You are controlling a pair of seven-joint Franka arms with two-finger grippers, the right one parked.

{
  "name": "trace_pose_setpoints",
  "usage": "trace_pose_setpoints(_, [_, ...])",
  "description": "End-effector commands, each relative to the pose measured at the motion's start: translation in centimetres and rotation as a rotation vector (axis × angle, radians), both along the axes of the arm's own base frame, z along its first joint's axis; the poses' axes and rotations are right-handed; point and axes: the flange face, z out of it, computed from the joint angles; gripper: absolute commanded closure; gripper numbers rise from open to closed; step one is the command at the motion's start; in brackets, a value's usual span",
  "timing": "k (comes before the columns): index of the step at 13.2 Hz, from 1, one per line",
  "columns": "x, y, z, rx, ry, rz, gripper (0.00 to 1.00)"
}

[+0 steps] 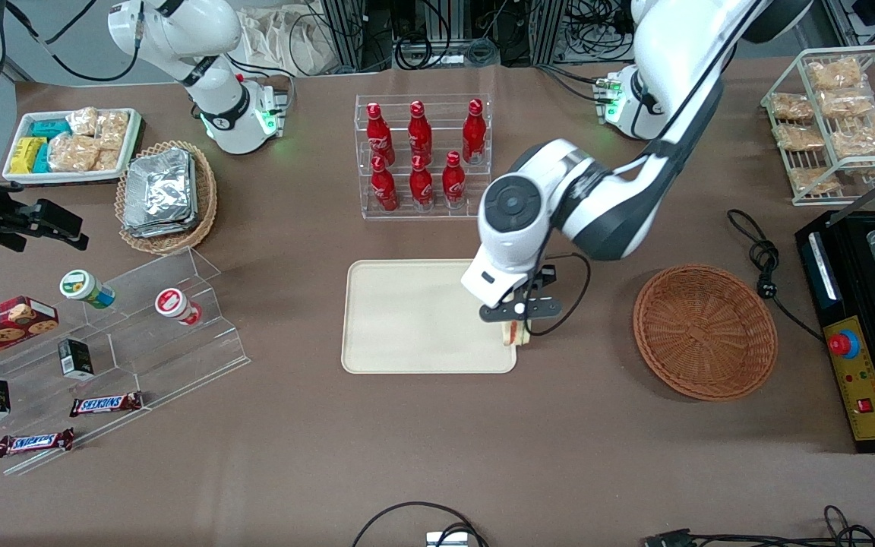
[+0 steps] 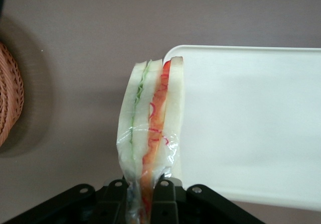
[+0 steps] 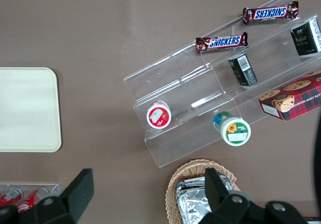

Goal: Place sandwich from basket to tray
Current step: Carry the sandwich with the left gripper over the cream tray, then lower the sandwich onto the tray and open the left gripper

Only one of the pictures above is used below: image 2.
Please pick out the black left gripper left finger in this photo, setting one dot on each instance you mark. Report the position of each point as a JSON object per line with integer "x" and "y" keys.
{"x": 75, "y": 206}

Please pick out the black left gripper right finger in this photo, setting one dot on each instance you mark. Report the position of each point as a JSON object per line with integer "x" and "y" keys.
{"x": 190, "y": 206}

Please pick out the plastic sandwich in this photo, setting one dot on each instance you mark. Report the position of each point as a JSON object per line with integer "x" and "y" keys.
{"x": 145, "y": 123}

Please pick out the cream plastic tray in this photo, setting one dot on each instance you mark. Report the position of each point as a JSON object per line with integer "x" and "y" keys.
{"x": 250, "y": 121}

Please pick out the woven wicker basket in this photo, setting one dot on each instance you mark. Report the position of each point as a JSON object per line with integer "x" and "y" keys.
{"x": 8, "y": 96}

